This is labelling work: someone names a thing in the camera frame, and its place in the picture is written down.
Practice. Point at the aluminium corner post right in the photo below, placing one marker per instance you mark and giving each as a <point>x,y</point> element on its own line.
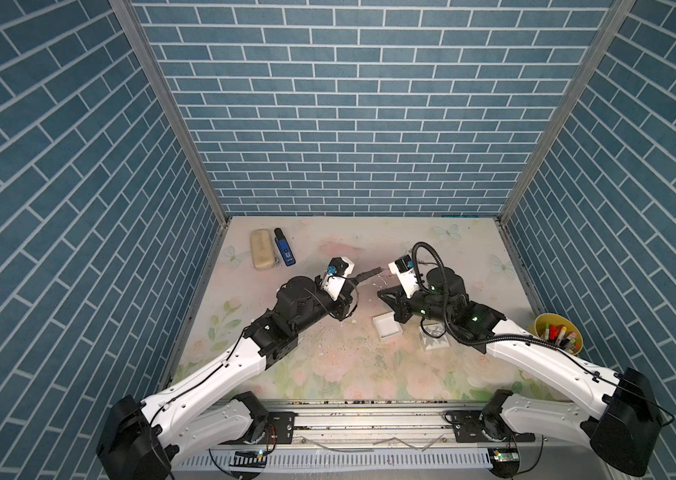
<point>611,24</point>

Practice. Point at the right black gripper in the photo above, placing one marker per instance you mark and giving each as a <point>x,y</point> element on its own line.
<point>399,304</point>

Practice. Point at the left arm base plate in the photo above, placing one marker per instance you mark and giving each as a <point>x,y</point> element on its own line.
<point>278,427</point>

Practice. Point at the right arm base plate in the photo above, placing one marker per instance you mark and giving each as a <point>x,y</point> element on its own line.
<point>473,426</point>

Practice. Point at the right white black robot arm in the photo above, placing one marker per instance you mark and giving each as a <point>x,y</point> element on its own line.
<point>615,414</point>

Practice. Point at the aluminium corner post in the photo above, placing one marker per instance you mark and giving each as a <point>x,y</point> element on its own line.
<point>127,17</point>
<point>611,24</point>

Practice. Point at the beige zippered pencil case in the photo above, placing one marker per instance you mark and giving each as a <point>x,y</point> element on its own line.
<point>262,250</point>

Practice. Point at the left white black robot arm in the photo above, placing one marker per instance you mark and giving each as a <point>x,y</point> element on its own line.
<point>146,439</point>

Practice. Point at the yellow pen cup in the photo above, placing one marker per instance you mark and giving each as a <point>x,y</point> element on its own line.
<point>559,331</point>

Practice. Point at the aluminium front rail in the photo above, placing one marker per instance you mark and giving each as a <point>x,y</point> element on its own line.
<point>366,438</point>

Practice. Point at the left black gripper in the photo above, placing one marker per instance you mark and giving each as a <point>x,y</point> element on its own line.
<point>343,298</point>

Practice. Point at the aluminium corner post left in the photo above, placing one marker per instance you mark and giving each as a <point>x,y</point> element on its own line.
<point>127,17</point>

